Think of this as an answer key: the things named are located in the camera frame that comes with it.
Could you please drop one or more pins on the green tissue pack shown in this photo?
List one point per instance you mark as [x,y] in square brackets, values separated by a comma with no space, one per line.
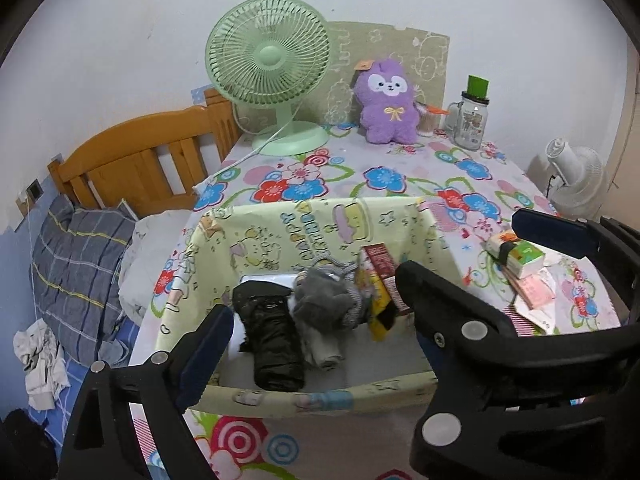
[519,257]

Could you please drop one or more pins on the wooden bed headboard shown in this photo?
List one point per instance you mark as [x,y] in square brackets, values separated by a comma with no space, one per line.
[153,161]

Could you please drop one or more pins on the red snack packet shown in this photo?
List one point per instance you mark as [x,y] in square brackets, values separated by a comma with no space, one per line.
[379,269]

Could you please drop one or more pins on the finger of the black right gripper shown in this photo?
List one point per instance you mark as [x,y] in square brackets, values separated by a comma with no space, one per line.
[610,245]

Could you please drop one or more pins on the blue plaid pillow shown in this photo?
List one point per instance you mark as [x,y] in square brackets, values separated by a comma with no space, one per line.
[75,268]

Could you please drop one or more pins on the crumpled white cloth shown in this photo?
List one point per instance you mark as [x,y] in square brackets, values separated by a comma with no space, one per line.
[43,364]

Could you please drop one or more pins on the yellow fabric storage box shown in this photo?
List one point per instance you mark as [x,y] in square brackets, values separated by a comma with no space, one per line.
[228,245]

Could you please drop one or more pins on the white paper package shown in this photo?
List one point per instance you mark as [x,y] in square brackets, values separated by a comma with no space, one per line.
[555,318]

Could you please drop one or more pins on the pink tissue pack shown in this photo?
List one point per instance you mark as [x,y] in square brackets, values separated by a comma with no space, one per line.
[537,289]

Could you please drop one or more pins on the grey sock bundle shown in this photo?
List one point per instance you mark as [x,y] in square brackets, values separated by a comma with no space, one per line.
[326,303]

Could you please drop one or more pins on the floral tablecloth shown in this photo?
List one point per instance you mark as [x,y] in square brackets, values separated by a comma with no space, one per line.
[471,195]

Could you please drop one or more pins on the green desk fan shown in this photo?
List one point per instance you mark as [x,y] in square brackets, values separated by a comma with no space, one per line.
[269,55]

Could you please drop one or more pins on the beige patterned board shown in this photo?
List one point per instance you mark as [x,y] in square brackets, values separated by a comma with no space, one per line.
[423,55]

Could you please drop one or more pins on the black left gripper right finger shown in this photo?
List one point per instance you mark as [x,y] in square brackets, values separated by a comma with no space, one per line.
[512,407]

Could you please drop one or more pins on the white pillow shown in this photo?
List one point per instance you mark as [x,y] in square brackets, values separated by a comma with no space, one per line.
[153,239]

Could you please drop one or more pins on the toothpick holder orange lid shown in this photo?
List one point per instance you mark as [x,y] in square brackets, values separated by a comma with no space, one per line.
[430,117]

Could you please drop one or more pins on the white standing fan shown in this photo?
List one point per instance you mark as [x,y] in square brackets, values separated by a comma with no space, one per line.
[583,180]

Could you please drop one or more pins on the black bag in box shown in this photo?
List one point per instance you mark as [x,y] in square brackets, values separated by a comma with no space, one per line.
[271,335]

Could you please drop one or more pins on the purple plush toy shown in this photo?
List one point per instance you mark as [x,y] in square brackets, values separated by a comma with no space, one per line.
[386,99]

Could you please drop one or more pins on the glass jar green lid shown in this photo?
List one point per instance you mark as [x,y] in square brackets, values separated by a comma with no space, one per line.
[466,120]

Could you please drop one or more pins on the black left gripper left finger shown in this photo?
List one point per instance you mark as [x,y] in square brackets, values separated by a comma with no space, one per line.
[100,440]

